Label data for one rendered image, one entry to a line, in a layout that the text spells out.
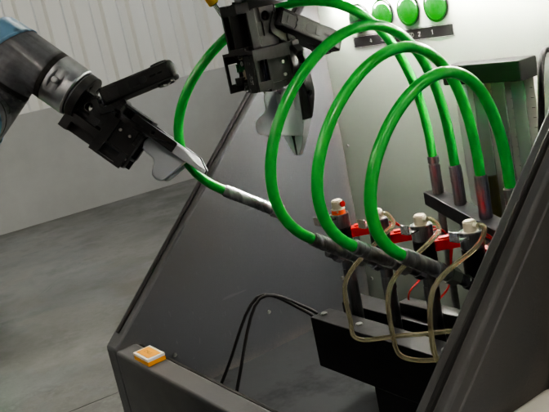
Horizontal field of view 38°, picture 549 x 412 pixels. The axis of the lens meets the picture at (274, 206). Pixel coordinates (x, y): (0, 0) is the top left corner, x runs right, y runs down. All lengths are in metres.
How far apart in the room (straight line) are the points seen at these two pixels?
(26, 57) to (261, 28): 0.34
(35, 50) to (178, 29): 6.84
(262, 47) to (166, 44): 6.90
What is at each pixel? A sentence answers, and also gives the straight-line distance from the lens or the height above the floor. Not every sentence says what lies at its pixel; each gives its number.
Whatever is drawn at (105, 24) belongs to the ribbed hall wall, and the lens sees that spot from 7.75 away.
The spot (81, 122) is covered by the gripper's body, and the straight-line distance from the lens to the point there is 1.17.
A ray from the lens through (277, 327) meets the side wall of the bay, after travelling 1.49.
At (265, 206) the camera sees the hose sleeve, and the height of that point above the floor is 1.15.
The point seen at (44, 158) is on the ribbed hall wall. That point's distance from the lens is 7.56.
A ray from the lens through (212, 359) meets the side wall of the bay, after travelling 1.42.
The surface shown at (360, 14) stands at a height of 1.39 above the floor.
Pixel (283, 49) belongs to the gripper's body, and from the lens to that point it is 1.03.
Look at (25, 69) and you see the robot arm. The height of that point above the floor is 1.41.
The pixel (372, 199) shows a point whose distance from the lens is 0.84.
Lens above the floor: 1.42
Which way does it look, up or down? 13 degrees down
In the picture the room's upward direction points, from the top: 12 degrees counter-clockwise
